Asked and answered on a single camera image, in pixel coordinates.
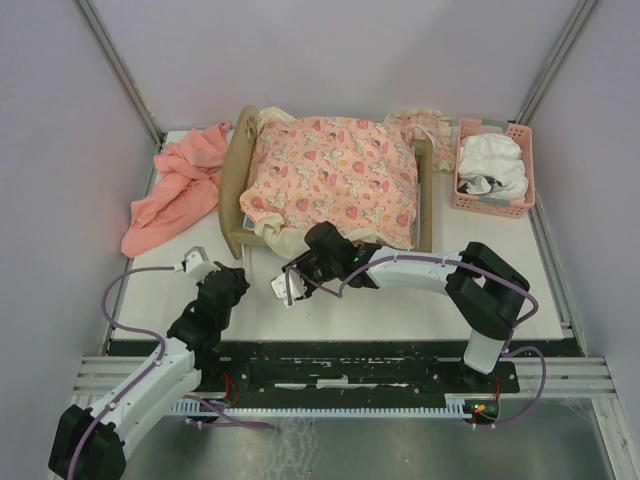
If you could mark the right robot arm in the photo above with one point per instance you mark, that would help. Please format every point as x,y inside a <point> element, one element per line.
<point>491,295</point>

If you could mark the white slotted cable duct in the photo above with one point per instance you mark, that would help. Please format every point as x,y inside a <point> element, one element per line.
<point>388,401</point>

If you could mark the wooden striped pet bed frame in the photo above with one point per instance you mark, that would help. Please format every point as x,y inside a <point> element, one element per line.
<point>234,180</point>

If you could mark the pink unicorn print mattress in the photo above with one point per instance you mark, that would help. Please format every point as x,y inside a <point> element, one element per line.
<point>357,174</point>

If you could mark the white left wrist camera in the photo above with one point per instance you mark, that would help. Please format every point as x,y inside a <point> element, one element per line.
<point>195,264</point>

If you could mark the left aluminium frame post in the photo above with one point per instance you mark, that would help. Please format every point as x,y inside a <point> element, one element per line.
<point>91,18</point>

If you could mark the right aluminium frame post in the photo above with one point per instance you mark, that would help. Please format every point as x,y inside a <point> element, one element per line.
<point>552,66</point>

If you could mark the small pink frilled pillow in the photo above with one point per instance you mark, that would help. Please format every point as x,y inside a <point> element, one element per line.
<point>432,124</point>

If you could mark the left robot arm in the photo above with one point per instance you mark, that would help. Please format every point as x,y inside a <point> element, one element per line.
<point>96,442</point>

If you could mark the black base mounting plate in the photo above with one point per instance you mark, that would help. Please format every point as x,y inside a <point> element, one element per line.
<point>436,366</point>

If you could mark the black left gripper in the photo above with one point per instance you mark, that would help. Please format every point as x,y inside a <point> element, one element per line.
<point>240,283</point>

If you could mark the pink plastic basket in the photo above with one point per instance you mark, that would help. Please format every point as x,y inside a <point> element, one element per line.
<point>522,135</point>

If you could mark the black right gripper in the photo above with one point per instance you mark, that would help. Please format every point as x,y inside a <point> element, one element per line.
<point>299,262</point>

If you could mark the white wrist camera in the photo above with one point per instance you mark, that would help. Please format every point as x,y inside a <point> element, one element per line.
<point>195,264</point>
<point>290,287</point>

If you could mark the salmon pink cloth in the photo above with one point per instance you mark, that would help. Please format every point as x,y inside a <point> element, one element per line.
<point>188,190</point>

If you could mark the white cloth in basket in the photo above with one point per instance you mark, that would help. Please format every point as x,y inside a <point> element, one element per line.
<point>491,166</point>

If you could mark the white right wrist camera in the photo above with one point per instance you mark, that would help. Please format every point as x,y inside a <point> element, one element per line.
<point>290,287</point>

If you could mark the aluminium frame post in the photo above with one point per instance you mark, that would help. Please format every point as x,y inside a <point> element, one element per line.
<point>91,18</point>
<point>552,66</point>

